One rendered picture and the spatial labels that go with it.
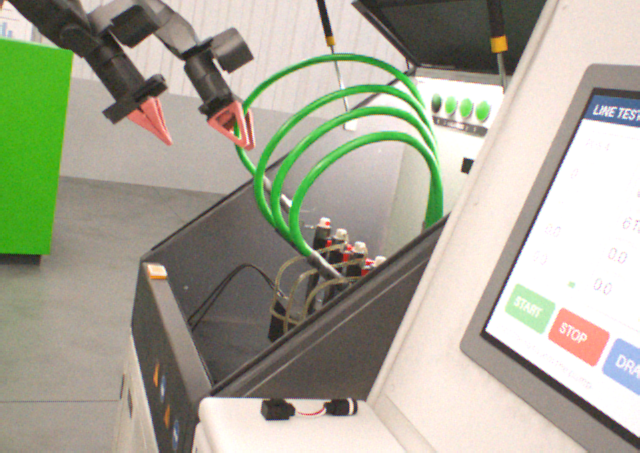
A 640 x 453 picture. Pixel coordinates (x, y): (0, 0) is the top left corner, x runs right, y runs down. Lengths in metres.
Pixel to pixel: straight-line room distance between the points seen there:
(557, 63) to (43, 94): 3.76
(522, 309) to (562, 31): 0.34
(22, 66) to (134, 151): 3.52
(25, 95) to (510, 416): 3.89
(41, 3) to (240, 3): 6.88
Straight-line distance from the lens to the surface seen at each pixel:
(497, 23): 0.97
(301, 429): 0.86
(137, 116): 1.13
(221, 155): 7.95
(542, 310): 0.74
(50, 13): 1.08
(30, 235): 4.55
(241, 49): 1.37
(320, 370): 0.93
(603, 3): 0.88
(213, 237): 1.53
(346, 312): 0.92
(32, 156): 4.45
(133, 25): 1.13
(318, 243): 1.25
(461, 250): 0.88
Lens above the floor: 1.37
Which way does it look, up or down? 10 degrees down
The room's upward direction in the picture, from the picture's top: 11 degrees clockwise
